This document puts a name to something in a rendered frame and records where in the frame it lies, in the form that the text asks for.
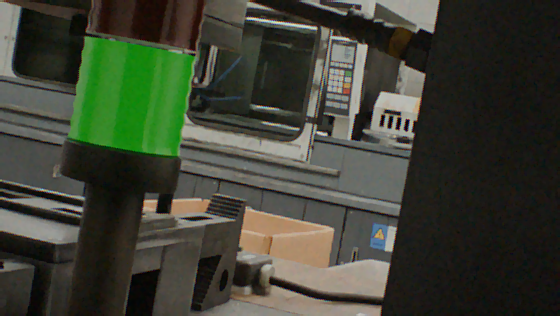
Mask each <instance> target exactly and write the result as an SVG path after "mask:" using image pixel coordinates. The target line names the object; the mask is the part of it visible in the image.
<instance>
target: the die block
mask: <svg viewBox="0 0 560 316"><path fill-rule="evenodd" d="M201 244H202V240H190V241H184V242H178V243H172V244H167V245H161V246H155V247H149V248H145V249H139V250H136V252H135V258H134V263H133V269H132V274H131V280H130V290H129V296H128V301H127V307H126V312H125V316H189V314H190V309H191V303H192V293H193V287H194V282H195V277H196V272H197V266H198V261H199V256H200V250H201ZM0 255H3V256H7V257H11V258H14V259H18V260H22V261H26V262H29V263H31V264H32V265H33V266H34V273H33V283H32V289H31V295H30V300H29V306H28V312H27V316H65V311H66V305H67V299H68V294H69V289H70V283H71V272H72V266H73V261H74V260H70V261H65V262H59V263H51V262H48V261H44V260H40V259H36V258H32V257H29V256H21V255H17V254H14V253H10V252H6V251H2V250H0Z"/></svg>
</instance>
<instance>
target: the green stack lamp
mask: <svg viewBox="0 0 560 316"><path fill-rule="evenodd" d="M196 59H197V57H194V56H192V55H188V54H183V53H179V52H174V51H165V50H160V49H155V48H150V47H146V46H141V45H135V44H130V43H125V42H119V41H113V40H108V39H102V38H95V37H88V36H85V48H84V50H83V52H82V64H81V66H80V68H79V80H78V83H77V85H76V97H75V99H74V101H73V114H72V115H71V118H70V131H69V133H68V137H71V138H74V139H78V140H82V141H86V142H89V143H94V144H99V145H104V146H108V147H114V148H119V149H125V150H130V151H136V152H142V153H148V154H156V155H164V156H179V155H180V150H179V147H180V144H181V142H182V140H183V134H182V131H183V128H184V126H185V124H186V117H185V114H186V112H187V110H188V108H189V100H188V98H189V95H190V93H191V79H192V77H193V75H194V68H193V65H194V63H195V61H196Z"/></svg>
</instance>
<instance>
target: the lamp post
mask: <svg viewBox="0 0 560 316"><path fill-rule="evenodd" d="M181 163H182V158H181V157H179V156H164V155H156V154H148V153H142V152H136V151H130V150H125V149H119V148H114V147H108V146H104V145H99V144H94V143H89V142H86V141H82V140H78V139H74V138H71V137H68V138H65V139H64V142H63V148H62V154H61V159H60V165H59V174H60V175H62V176H67V177H68V178H72V179H75V180H79V181H83V182H87V189H86V195H85V200H84V206H83V211H82V217H81V222H80V228H79V234H78V238H77V244H76V250H75V256H74V261H73V266H72V272H71V283H70V289H69V294H68V299H67V305H66V311H65V316H125V312H126V307H127V301H128V296H129V290H130V280H131V274H132V269H133V263H134V258H135V252H136V247H137V241H138V236H139V231H140V225H141V219H142V215H143V209H144V203H145V198H146V193H151V194H174V193H175V192H176V190H177V185H178V179H179V174H180V169H181Z"/></svg>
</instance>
